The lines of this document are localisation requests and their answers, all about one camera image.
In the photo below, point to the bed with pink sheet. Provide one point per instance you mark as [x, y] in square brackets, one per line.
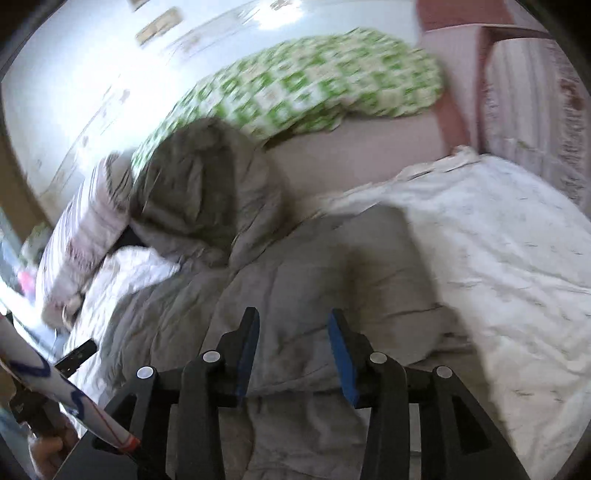
[369, 143]

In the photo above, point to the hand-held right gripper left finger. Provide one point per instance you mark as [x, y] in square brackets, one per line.
[247, 350]

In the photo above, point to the black flat device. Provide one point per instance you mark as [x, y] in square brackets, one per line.
[76, 354]

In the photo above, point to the red-brown wooden bed frame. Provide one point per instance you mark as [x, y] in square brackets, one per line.
[466, 27]

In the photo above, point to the white leaf-print quilt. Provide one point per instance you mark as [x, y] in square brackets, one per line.
[508, 258]

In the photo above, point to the grey puffer jacket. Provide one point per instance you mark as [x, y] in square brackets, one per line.
[286, 295]

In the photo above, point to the green white checkered pillow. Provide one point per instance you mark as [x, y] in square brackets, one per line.
[314, 78]

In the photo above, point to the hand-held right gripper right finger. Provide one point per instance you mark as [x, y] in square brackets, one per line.
[340, 355]

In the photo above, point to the person's left hand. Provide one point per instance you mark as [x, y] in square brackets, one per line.
[46, 457]

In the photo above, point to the pale striped curtain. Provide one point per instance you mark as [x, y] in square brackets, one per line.
[531, 106]

